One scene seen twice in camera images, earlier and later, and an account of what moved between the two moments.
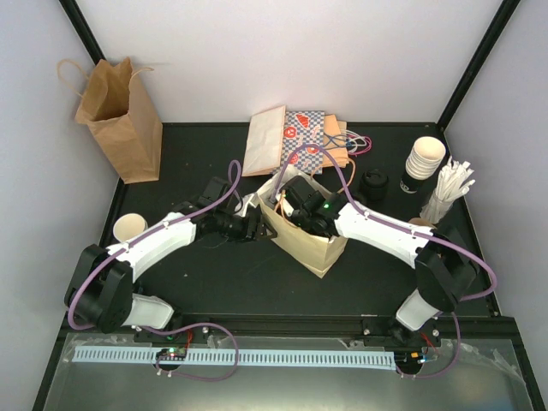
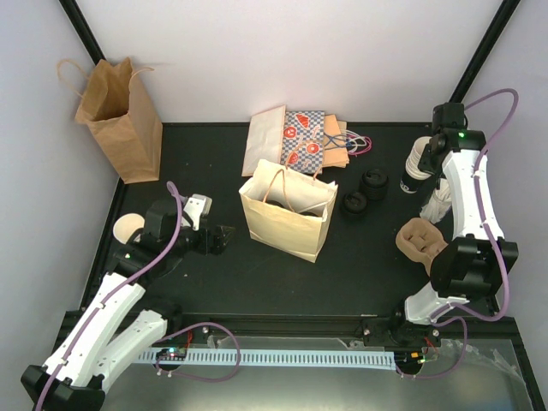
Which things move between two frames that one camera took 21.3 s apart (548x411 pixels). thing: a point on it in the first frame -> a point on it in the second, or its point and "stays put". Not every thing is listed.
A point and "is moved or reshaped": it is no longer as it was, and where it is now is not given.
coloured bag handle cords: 348,139 stays put
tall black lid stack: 373,185 stays put
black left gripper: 256,229 -> 218,243
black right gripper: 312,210 -> 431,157
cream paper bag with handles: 315,252 is moved or reshaped
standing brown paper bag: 122,117 stays put
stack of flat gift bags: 336,139 stays put
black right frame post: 505,11 stays put
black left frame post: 79,23 stays put
